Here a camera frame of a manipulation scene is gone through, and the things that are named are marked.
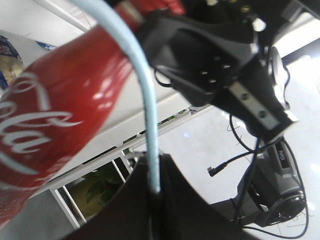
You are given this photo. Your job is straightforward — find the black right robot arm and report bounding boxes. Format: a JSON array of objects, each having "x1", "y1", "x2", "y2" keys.
[{"x1": 157, "y1": 0, "x2": 307, "y2": 240}]

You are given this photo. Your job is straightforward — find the white metal shelf unit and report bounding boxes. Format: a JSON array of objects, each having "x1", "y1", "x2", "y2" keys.
[{"x1": 0, "y1": 0, "x2": 97, "y2": 47}]

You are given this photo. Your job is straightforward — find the white rolling whiteboard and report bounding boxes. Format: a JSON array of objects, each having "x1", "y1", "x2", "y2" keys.
[{"x1": 127, "y1": 55, "x2": 320, "y2": 240}]

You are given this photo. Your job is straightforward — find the red coca-cola bottle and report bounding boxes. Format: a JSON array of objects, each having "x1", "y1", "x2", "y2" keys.
[{"x1": 0, "y1": 0, "x2": 185, "y2": 226}]

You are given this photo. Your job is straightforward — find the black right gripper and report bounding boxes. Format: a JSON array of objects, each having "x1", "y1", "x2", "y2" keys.
[{"x1": 184, "y1": 0, "x2": 302, "y2": 141}]

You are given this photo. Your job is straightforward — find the blue snack bag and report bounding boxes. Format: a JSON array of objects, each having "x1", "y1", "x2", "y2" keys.
[{"x1": 0, "y1": 35, "x2": 25, "y2": 97}]

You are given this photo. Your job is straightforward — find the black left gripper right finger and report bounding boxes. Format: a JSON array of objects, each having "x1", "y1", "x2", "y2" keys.
[{"x1": 159, "y1": 153, "x2": 257, "y2": 240}]

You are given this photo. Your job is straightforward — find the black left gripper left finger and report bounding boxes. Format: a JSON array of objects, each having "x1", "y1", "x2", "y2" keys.
[{"x1": 64, "y1": 157, "x2": 151, "y2": 240}]

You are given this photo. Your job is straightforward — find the light blue plastic basket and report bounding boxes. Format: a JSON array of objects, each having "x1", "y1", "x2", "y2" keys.
[{"x1": 72, "y1": 0, "x2": 161, "y2": 195}]

